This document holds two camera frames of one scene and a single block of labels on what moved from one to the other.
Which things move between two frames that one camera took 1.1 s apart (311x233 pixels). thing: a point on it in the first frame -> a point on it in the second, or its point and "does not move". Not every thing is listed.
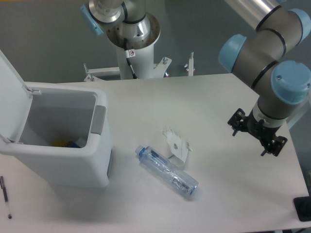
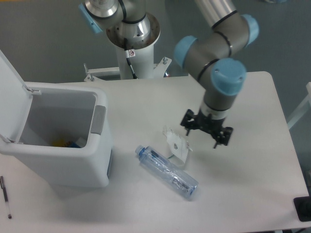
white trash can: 58,129 does not move
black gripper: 264,134 -> 222,135
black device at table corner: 302,208 does not move
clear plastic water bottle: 160,166 does not move
